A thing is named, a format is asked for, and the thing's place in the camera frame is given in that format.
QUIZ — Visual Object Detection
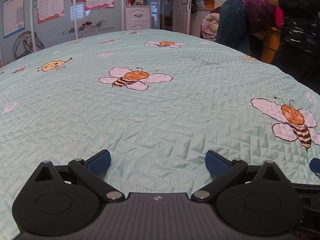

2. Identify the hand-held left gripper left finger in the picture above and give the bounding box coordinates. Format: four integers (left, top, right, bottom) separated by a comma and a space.
32, 149, 125, 202

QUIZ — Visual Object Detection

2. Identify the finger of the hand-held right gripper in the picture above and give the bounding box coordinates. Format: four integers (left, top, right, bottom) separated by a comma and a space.
309, 158, 320, 174

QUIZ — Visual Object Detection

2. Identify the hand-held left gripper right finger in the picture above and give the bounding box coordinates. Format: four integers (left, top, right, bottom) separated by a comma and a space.
191, 150, 287, 203

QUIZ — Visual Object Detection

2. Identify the bee-print quilted bedspread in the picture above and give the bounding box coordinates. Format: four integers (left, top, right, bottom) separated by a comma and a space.
0, 29, 320, 240

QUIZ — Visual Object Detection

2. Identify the rolled floral quilt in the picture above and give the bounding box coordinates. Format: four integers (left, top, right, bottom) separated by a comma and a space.
201, 12, 220, 40

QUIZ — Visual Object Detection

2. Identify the sliding-door wardrobe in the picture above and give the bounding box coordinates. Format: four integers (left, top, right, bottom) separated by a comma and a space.
0, 0, 125, 65

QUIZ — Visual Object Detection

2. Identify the white drawer cabinet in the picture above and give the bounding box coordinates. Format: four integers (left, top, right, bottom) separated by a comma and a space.
125, 5, 151, 31

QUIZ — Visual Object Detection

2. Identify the orange-bordered poster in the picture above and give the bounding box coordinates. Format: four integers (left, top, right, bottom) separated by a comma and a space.
37, 0, 66, 24

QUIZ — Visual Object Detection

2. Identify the blue-bordered poster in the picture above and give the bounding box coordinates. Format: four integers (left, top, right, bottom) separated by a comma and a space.
3, 0, 25, 39

